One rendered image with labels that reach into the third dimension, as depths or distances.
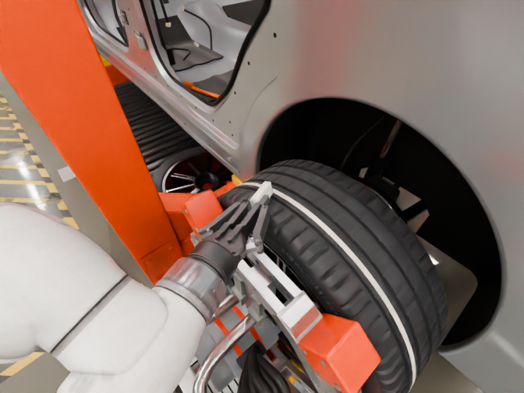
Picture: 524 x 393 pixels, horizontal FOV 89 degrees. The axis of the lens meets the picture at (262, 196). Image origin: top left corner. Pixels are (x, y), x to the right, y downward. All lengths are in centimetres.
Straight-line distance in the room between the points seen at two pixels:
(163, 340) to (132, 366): 3
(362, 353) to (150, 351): 29
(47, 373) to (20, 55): 158
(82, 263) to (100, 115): 43
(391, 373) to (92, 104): 78
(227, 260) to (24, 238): 23
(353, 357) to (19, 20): 74
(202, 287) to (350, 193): 36
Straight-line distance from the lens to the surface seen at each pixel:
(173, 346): 35
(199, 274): 38
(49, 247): 35
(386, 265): 55
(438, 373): 183
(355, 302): 50
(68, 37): 66
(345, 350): 45
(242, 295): 61
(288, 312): 49
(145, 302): 35
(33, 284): 34
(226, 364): 70
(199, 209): 63
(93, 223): 233
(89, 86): 69
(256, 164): 103
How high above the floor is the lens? 158
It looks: 48 degrees down
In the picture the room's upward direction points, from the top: straight up
